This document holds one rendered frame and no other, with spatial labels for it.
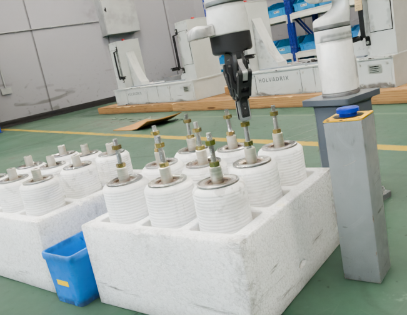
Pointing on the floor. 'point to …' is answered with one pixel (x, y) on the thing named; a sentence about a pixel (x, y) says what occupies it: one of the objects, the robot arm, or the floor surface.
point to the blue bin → (72, 270)
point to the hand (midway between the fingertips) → (243, 109)
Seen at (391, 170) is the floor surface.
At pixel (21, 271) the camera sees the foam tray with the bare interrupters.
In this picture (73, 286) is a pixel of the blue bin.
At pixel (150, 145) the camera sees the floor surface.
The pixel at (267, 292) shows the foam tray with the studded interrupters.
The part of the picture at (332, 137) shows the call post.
